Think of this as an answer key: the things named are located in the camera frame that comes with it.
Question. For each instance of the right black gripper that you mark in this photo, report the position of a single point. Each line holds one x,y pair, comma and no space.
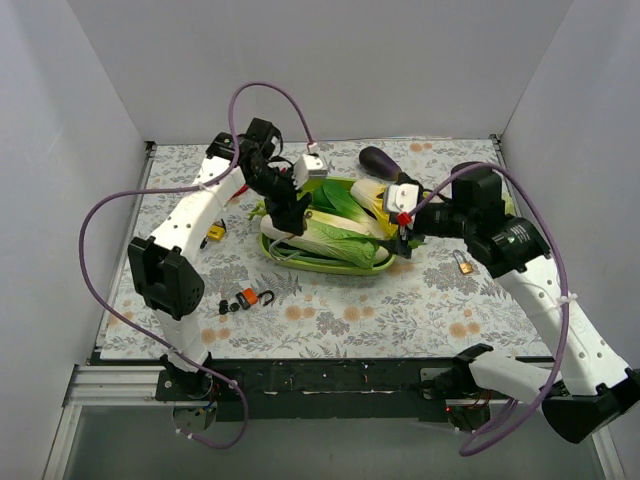
408,230

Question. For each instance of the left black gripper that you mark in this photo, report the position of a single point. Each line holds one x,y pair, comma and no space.
285,201

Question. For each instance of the small brass padlock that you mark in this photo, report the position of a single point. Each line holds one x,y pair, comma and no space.
465,266

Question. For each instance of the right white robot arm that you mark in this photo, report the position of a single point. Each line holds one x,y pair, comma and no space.
589,385

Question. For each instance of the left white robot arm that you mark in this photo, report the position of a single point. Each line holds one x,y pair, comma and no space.
163,265

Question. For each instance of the black key bunch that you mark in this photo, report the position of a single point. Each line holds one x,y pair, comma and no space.
226,307

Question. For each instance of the green oval tray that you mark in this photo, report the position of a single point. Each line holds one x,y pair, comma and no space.
371,224

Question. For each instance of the red chili pepper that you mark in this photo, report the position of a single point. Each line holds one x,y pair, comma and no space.
240,192

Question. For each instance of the green bok choy leaves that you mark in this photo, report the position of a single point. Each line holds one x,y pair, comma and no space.
331,197

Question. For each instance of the yellow leaf cabbage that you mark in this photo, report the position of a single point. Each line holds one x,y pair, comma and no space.
369,195

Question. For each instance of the large napa cabbage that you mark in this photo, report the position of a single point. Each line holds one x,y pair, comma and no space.
333,237

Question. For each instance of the yellow padlock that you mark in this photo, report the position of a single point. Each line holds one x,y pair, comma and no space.
214,234

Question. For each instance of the purple eggplant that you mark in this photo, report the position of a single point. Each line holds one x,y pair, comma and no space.
377,163

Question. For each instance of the orange black padlock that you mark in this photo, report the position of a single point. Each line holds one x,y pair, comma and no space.
249,298

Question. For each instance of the round green cabbage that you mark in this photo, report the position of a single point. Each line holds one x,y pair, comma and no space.
509,205

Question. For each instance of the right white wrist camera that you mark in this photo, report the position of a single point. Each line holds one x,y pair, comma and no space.
399,201

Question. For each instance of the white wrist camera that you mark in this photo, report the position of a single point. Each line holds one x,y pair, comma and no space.
399,201
309,167

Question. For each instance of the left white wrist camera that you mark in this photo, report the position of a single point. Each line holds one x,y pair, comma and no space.
309,167

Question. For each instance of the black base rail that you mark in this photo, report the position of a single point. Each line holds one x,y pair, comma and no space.
419,388

